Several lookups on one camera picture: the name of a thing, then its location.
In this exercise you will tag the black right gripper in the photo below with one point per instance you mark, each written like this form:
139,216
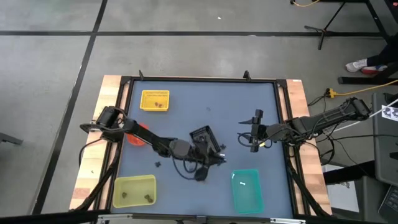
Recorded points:
272,132

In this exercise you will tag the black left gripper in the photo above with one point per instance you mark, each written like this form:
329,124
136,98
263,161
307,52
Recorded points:
200,154

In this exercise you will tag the black slotted plastic basket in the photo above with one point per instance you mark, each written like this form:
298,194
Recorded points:
197,132

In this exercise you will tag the dark clear plastic skull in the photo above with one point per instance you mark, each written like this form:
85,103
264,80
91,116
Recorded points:
124,195
148,198

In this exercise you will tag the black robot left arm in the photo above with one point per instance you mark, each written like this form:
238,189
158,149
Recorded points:
146,135

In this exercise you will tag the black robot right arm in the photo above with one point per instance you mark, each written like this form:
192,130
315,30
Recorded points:
326,118

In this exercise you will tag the teal plastic bin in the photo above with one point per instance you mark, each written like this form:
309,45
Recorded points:
250,196

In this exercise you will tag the wooden table side board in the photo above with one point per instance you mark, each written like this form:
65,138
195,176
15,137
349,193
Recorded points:
93,161
306,161

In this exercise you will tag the orange round plastic bowl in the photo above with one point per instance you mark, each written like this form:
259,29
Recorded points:
133,141

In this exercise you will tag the translucent yellow plastic bin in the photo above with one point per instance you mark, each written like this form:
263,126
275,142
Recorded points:
134,186

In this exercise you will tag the yellow power splitter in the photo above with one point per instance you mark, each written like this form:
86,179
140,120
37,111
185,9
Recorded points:
331,92

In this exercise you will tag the yellow slotted plastic basket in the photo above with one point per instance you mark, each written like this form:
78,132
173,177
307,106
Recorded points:
149,96

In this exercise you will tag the white paper sheet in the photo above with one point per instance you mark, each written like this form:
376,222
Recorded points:
342,196

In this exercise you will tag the black stand base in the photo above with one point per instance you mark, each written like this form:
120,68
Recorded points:
357,80

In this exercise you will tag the person's white shoe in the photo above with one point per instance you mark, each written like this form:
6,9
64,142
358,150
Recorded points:
357,64

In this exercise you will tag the black tripod stand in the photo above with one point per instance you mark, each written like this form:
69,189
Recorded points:
325,31

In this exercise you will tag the grey storage box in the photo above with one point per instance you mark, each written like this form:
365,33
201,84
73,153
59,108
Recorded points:
368,196

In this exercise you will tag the black side desk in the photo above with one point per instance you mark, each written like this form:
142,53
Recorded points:
385,149

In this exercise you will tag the person's red blue shoe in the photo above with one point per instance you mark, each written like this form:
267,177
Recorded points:
373,70

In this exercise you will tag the black white marker sheet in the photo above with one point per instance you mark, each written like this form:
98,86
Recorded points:
390,112

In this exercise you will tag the dark laptop keyboard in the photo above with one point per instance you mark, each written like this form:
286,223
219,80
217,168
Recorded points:
390,202

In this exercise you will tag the person's leg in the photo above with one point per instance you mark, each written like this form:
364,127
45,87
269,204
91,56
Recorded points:
388,53

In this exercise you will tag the grey floor object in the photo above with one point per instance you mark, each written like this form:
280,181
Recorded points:
9,138

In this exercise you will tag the black table frame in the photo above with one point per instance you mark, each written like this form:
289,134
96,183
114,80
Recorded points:
202,78

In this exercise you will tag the black overhead frame bar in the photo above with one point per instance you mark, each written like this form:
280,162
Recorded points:
46,217

